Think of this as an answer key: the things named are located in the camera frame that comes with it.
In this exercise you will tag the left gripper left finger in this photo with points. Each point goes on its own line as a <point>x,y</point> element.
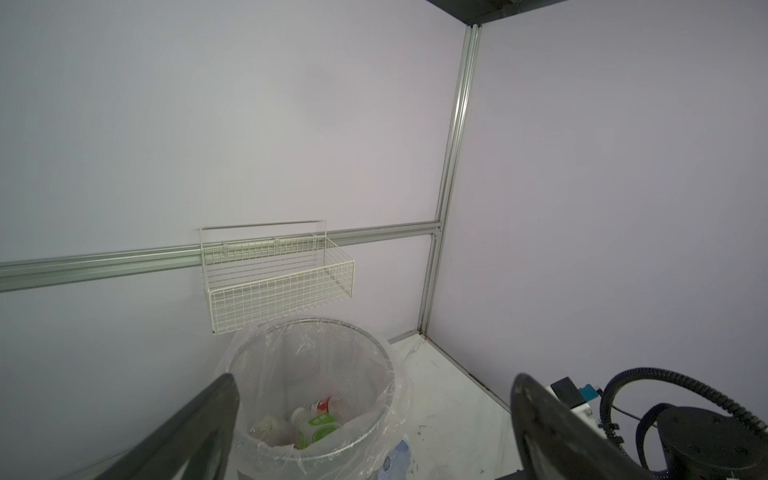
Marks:
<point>195,443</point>

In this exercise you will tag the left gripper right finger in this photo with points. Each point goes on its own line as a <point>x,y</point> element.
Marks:
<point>553,443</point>

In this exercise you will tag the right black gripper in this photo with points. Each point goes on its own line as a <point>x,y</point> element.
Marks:
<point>701,444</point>

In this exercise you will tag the clear jar white lid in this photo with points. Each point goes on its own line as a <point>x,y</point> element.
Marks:
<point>273,431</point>

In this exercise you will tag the green label clear bottle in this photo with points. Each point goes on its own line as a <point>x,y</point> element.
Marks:
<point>312,426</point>

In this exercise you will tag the red label clear bottle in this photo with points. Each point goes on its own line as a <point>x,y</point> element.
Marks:
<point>333,405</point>

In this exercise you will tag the crushed bottle blue label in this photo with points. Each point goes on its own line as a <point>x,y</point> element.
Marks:
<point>396,464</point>

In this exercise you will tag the grey mesh waste bin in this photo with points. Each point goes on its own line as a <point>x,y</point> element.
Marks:
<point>312,396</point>

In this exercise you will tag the clear plastic bin liner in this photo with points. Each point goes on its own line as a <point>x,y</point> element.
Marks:
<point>390,420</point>

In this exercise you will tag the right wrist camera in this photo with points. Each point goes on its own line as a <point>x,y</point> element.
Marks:
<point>567,393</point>

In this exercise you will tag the white wire wall basket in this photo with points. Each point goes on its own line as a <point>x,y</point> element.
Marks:
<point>256,273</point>

